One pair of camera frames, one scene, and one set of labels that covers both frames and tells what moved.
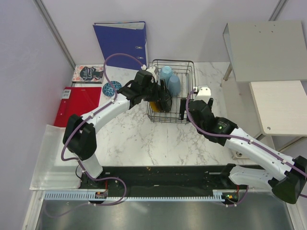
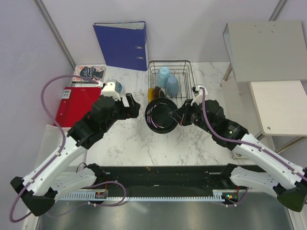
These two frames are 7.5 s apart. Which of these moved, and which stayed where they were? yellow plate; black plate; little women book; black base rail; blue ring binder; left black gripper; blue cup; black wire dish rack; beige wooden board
Moved: black plate; yellow plate; left black gripper
Stayed: blue cup; blue ring binder; black base rail; beige wooden board; black wire dish rack; little women book
